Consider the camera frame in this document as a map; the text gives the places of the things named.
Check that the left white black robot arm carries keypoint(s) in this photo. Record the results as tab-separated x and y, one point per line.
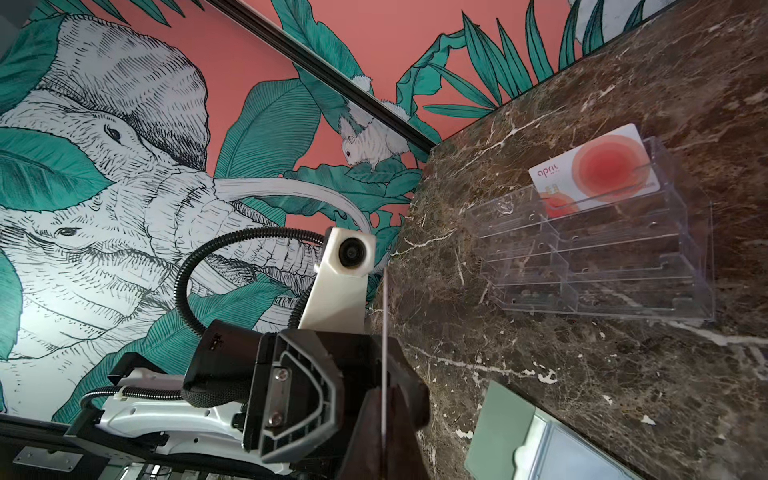
140	416

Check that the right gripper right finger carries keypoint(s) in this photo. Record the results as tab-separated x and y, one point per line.
403	457

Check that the black mounting rail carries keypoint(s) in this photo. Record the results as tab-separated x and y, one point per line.
33	449

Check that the clear plastic organizer box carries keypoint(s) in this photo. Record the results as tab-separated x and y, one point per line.
648	257

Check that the left black frame post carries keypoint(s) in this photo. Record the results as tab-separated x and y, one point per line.
301	55

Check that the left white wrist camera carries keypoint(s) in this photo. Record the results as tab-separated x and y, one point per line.
337	299

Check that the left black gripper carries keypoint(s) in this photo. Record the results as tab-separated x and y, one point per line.
297	384

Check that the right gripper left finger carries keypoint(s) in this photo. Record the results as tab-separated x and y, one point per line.
363	459

